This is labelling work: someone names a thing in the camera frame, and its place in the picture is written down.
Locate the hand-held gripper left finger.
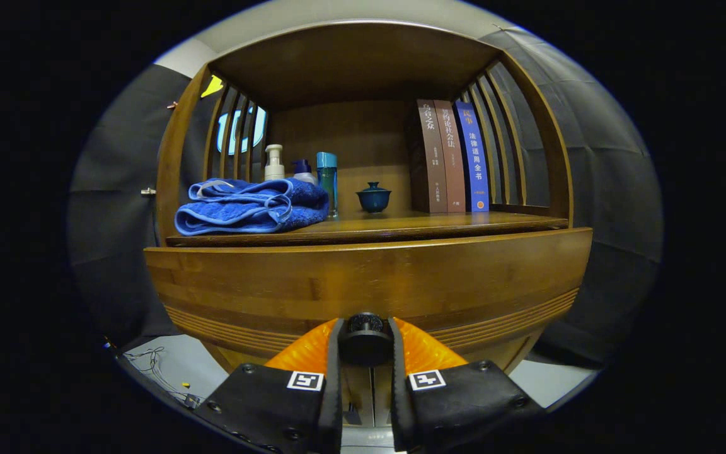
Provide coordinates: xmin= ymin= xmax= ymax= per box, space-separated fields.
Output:
xmin=196 ymin=317 xmax=345 ymax=454

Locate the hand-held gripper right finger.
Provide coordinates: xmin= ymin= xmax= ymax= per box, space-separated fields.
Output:
xmin=389 ymin=317 xmax=546 ymax=453

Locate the black drawer knob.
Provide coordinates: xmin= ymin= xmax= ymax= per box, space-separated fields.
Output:
xmin=338 ymin=312 xmax=395 ymax=368

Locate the wooden drawer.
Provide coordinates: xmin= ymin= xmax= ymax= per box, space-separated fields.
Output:
xmin=144 ymin=227 xmax=593 ymax=373

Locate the wooden countertop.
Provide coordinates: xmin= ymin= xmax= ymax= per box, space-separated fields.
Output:
xmin=166 ymin=210 xmax=569 ymax=248

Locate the brown wooden cabinet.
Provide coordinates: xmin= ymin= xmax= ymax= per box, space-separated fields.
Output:
xmin=144 ymin=22 xmax=593 ymax=429

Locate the dark blue lidded teacup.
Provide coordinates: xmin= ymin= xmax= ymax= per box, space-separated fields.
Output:
xmin=356 ymin=182 xmax=392 ymax=213

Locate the blue folded towel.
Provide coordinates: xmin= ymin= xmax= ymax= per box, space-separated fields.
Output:
xmin=175 ymin=178 xmax=330 ymax=236

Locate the teal clear bottle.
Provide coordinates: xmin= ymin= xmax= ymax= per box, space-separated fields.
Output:
xmin=316 ymin=152 xmax=339 ymax=220

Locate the white blue-capped lotion bottle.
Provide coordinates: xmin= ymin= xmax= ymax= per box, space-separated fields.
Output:
xmin=292 ymin=159 xmax=318 ymax=185

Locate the dark brown book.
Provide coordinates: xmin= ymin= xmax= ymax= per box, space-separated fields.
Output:
xmin=408 ymin=99 xmax=449 ymax=214

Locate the white pump bottle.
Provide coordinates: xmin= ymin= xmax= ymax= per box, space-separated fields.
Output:
xmin=265 ymin=144 xmax=285 ymax=182

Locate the reddish brown book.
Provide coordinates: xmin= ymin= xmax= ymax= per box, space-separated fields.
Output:
xmin=434 ymin=100 xmax=468 ymax=213

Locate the blue book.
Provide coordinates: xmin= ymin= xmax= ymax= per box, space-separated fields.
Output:
xmin=454 ymin=102 xmax=490 ymax=212

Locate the thin white cable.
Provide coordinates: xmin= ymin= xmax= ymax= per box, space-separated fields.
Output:
xmin=122 ymin=346 xmax=203 ymax=405

